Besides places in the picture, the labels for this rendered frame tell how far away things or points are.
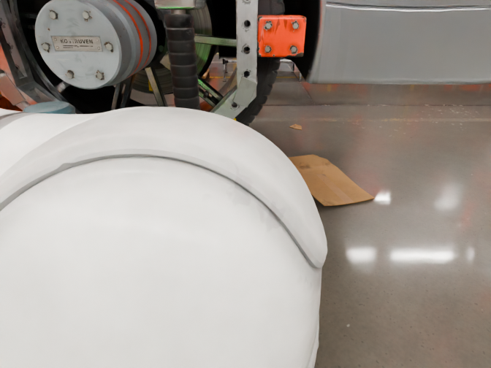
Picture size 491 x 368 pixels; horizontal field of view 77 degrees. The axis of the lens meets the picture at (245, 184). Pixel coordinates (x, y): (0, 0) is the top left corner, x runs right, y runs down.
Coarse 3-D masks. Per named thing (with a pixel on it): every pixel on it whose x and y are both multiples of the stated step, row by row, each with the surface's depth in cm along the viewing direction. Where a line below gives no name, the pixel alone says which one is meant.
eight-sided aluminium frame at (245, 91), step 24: (0, 0) 60; (240, 0) 55; (0, 24) 63; (240, 24) 57; (0, 48) 60; (240, 48) 59; (0, 72) 63; (24, 72) 66; (240, 72) 61; (24, 96) 65; (48, 96) 69; (240, 96) 63
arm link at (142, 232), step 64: (0, 128) 11; (64, 128) 10; (128, 128) 6; (192, 128) 7; (0, 192) 5; (64, 192) 5; (128, 192) 5; (192, 192) 6; (256, 192) 6; (0, 256) 5; (64, 256) 5; (128, 256) 5; (192, 256) 5; (256, 256) 6; (320, 256) 7; (0, 320) 5; (64, 320) 5; (128, 320) 5; (192, 320) 5; (256, 320) 5
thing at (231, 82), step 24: (24, 0) 65; (48, 0) 73; (144, 0) 64; (24, 24) 67; (24, 48) 68; (48, 72) 72; (72, 96) 76; (96, 96) 84; (120, 96) 76; (216, 96) 74
